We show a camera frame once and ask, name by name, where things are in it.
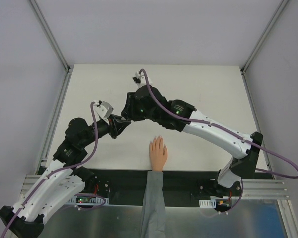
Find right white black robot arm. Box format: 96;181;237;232
121;86;263;197

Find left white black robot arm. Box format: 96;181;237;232
0;114;131;238

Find grey sleeved forearm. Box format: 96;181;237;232
140;171;166;238

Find mannequin hand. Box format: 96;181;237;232
149;136;168;172

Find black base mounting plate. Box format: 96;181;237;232
70;169;272;207

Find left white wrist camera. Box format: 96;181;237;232
92;100;114;121

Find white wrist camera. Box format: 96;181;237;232
92;100;114;121
132;69;152;88

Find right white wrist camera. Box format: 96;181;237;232
132;69;152;88

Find left aluminium frame post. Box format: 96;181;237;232
27;0;74;74

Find aluminium frame post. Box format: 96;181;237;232
239;0;290;74
27;0;74;74

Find left white cable duct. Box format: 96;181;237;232
65;195;109;206

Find white cable duct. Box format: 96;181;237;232
199;198;216;209
65;195;109;206

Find right aluminium frame post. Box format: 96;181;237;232
239;0;290;74

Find right white cable duct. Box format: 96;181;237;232
199;198;216;209

